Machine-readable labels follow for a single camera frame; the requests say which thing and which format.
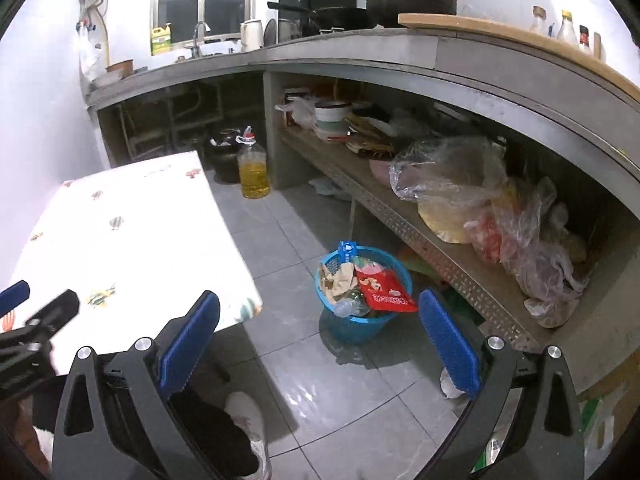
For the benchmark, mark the glass jar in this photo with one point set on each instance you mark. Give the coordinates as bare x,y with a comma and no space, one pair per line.
538,20

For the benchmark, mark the pink bowl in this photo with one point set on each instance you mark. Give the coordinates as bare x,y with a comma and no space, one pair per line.
382,172

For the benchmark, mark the steel pot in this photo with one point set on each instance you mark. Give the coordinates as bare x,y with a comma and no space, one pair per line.
286,30

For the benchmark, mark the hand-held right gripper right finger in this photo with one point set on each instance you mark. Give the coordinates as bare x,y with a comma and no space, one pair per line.
450,340

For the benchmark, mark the green white packet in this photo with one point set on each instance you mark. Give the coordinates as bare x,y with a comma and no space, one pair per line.
592,420

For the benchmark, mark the dark clay jar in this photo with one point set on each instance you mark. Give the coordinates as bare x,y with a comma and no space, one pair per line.
222,157

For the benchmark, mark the dark sauce bottle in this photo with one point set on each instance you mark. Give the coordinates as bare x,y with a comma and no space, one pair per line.
585,40

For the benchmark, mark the yellow round plate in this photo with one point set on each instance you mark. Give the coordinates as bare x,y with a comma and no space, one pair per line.
445,222

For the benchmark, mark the stack of white bowls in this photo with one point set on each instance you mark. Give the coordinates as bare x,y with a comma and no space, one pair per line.
332,117

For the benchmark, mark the green plastic bottle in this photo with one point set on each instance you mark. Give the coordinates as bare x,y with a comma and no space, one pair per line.
350,305

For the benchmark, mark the tan paper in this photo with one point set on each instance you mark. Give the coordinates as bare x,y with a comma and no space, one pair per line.
340,280

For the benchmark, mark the yellow detergent jug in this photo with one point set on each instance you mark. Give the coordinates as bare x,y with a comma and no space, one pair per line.
161,40

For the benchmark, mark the concrete kitchen counter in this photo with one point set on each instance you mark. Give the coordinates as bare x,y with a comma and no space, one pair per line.
350,45

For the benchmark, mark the metal faucet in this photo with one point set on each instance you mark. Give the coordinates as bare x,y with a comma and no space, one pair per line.
199,37

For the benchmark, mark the crumpled bag with red contents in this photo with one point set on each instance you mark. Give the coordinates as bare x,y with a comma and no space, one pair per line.
535,250

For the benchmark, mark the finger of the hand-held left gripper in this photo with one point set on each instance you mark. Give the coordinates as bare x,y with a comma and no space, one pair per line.
15,295
55,310

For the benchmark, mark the woven bamboo items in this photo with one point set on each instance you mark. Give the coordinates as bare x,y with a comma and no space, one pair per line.
372,135

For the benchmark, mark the white rag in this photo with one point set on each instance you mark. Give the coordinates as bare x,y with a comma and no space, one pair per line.
327,187

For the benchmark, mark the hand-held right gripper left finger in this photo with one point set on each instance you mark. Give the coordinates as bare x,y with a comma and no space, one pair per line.
192,345

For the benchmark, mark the cooking oil bottle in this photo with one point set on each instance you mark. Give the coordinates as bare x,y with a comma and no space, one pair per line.
253,175

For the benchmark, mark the red snack bag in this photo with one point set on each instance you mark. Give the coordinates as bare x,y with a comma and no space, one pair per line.
387,297

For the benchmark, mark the brown bowl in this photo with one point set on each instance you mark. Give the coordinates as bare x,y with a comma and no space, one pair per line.
120,67

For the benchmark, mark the clear bottle yellow cap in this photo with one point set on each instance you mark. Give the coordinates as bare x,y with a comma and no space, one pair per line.
567,32

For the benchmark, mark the printed table cover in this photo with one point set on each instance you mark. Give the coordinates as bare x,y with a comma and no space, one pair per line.
140,240

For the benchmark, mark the blue white toothpaste box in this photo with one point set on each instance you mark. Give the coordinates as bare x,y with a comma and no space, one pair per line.
347,252

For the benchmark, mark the hanging white plastic bag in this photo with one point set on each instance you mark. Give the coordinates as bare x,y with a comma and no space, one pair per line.
90,55

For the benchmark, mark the blue plastic basket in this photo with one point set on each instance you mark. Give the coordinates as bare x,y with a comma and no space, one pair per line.
350,327

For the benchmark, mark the under-sink pipe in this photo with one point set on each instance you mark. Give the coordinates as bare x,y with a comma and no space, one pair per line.
197,110

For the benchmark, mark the white kettle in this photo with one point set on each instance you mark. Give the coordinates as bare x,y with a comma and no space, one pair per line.
251,35

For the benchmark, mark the white shoe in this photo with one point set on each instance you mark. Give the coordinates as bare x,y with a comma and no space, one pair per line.
452,385
250,425

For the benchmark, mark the large clear plastic bag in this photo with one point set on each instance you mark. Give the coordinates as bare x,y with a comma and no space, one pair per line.
445,170

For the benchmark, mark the black trouser leg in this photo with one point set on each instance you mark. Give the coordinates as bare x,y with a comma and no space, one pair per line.
210,435

